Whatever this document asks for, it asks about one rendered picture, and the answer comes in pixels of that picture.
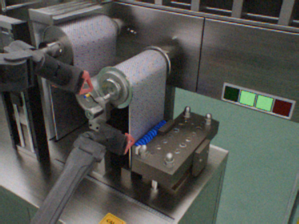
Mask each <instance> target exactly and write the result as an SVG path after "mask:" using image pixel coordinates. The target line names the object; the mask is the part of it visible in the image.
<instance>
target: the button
mask: <svg viewBox="0 0 299 224"><path fill-rule="evenodd" d="M98 224H126V222H125V221H123V220H121V219H119V218H118V217H116V216H114V215H112V214H111V213H108V214H107V215H106V216H105V217H104V218H103V219H102V220H101V221H100V222H99V223H98Z"/></svg>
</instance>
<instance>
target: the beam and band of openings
mask: <svg viewBox="0 0 299 224"><path fill-rule="evenodd" d="M116 1H119V2H122V3H130V4H135V5H142V6H145V7H153V8H155V9H163V10H168V11H175V12H178V13H185V14H190V15H197V16H200V17H207V18H213V19H220V20H223V21H225V20H226V21H233V22H236V23H243V24H248V25H255V26H261V27H268V28H271V29H279V30H284V31H291V32H297V33H299V0H116ZM171 1H173V2H175V3H173V2H171ZM181 3H183V4H181ZM186 4H189V5H186ZM207 7H211V8H213V9H211V8H207ZM219 9H222V10H219ZM225 10H228V11H225ZM247 13H249V14H247ZM250 14H252V15H250ZM258 15H261V16H258ZM264 16H266V17H264ZM272 17H275V18H272Z"/></svg>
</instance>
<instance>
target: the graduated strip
mask: <svg viewBox="0 0 299 224"><path fill-rule="evenodd" d="M53 162H54V163H56V164H58V165H60V166H62V167H65V163H64V162H62V161H60V160H58V159H54V160H53ZM85 178H86V179H88V180H89V181H91V182H94V183H96V184H97V185H99V186H101V187H103V188H105V189H107V190H109V191H111V192H112V193H115V194H117V195H119V196H120V197H123V198H125V199H126V200H128V201H131V202H132V203H134V204H136V205H139V206H140V207H142V208H144V209H146V210H148V211H150V212H151V213H153V214H155V215H157V216H159V217H161V218H162V219H165V220H167V221H169V222H170V223H173V222H174V221H175V220H176V219H174V218H173V217H171V216H169V215H167V214H165V213H163V212H161V211H159V210H157V209H156V208H153V207H151V206H150V205H148V204H146V203H144V202H142V201H140V200H139V199H136V198H134V197H132V196H131V195H128V194H126V193H124V192H123V191H120V190H118V189H116V188H115V187H112V186H110V185H109V184H107V183H104V182H103V181H101V180H99V179H96V178H95V177H92V176H91V175H88V174H87V176H85Z"/></svg>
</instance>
